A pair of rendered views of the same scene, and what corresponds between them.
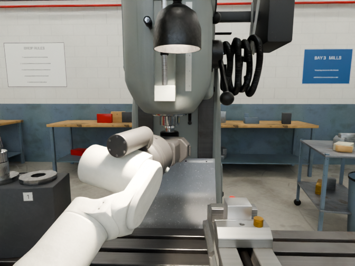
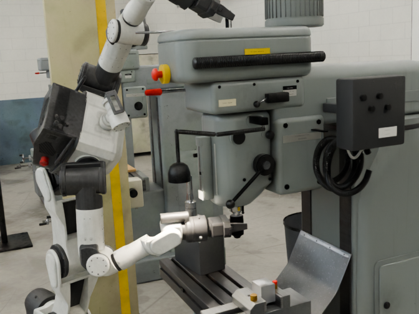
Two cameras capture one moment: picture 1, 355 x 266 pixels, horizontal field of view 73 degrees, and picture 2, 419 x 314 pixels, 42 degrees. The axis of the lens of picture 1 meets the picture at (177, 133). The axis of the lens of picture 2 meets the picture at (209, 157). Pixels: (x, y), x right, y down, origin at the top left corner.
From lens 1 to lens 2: 1.65 m
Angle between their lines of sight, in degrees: 63
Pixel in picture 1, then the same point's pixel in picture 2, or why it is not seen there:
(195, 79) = (219, 188)
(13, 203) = not seen: hidden behind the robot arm
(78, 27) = not seen: outside the picture
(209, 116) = (346, 205)
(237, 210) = (255, 286)
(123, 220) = (149, 247)
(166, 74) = (201, 185)
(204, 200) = (325, 292)
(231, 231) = (239, 295)
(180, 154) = (223, 232)
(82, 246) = (134, 249)
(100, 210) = (143, 240)
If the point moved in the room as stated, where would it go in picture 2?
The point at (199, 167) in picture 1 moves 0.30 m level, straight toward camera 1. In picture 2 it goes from (337, 258) to (262, 273)
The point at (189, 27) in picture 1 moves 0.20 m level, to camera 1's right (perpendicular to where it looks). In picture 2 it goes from (172, 176) to (199, 189)
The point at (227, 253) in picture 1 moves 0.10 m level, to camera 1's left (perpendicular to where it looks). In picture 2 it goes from (229, 305) to (216, 294)
